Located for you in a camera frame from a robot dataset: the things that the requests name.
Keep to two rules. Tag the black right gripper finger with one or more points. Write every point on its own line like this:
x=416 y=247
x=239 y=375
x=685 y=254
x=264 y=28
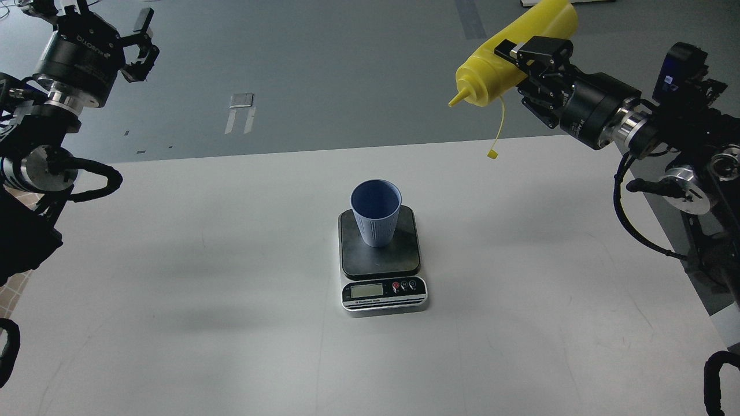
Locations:
x=540 y=56

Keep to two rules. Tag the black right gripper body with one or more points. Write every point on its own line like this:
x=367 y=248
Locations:
x=584 y=106

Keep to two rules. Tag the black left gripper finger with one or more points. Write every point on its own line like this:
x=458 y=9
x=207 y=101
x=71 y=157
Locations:
x=58 y=13
x=138 y=70

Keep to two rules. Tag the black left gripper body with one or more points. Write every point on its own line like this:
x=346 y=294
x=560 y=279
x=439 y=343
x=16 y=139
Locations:
x=83 y=54

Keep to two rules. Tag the yellow squeeze bottle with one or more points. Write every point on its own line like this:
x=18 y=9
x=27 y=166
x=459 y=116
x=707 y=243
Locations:
x=490 y=71

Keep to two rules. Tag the blue ribbed plastic cup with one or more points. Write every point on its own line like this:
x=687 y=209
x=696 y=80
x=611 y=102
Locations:
x=376 y=205

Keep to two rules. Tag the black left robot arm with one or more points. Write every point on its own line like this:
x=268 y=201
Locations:
x=39 y=176

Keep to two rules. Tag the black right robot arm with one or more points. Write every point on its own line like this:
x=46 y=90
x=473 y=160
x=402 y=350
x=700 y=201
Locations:
x=677 y=145

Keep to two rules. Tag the black digital kitchen scale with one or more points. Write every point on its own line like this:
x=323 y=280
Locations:
x=384 y=280

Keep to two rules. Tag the grey floor plate with tape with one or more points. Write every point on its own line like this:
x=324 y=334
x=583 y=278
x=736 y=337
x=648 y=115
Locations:
x=241 y=113

